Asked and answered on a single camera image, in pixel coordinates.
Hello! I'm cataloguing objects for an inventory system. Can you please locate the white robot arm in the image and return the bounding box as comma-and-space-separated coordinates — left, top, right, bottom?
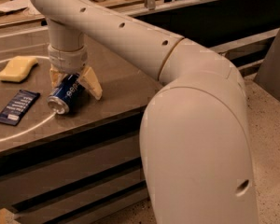
31, 0, 259, 224

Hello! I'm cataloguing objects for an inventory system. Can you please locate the dark blue snack packet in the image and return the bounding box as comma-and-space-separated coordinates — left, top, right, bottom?
0, 90, 40, 126

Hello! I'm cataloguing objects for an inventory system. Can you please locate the metal railing shelf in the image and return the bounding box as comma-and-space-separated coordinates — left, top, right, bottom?
211, 28, 279, 67

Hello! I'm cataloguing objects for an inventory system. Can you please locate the grey table with slats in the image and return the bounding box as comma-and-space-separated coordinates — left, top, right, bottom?
0, 27, 161, 224

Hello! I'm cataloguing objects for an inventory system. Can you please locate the yellow sponge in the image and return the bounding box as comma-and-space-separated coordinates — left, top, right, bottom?
0, 56, 38, 83

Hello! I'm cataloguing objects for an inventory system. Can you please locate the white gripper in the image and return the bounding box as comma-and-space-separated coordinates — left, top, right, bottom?
48, 45, 103, 100

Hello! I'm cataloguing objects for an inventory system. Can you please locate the blue pepsi can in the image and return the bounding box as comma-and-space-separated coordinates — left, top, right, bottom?
47, 75, 84, 115

